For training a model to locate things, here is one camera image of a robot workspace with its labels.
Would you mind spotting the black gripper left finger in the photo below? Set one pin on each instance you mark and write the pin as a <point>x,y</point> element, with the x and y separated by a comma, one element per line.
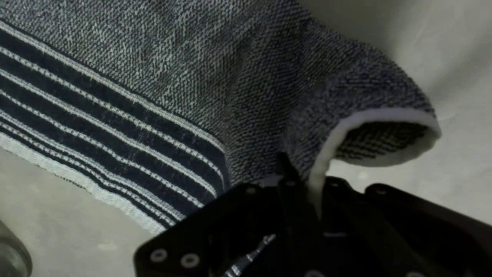
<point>216,231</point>

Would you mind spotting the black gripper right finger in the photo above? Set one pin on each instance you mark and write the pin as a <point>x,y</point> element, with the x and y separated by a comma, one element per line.
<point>410,235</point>

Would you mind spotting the blue grey striped towel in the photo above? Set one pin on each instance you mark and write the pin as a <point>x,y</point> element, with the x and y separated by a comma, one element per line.
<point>179,77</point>

